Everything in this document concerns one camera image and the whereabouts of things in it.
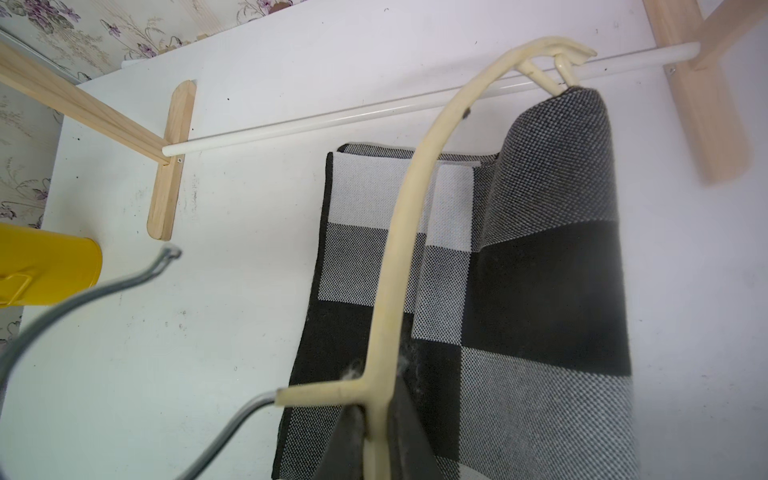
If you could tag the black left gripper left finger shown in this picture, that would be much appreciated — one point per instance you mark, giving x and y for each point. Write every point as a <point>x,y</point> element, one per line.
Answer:
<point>343,457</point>

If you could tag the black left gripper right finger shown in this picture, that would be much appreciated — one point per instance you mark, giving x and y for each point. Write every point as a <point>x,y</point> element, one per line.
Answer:
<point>411,456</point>

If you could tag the black white checkered scarf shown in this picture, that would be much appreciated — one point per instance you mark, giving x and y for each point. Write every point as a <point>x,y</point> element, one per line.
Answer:
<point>514,340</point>

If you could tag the yellow pencil cup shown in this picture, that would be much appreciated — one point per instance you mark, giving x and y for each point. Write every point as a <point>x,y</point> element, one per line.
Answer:
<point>42,268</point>

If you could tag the wooden clothes rack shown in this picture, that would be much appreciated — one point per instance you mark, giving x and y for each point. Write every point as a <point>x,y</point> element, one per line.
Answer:
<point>688,47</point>

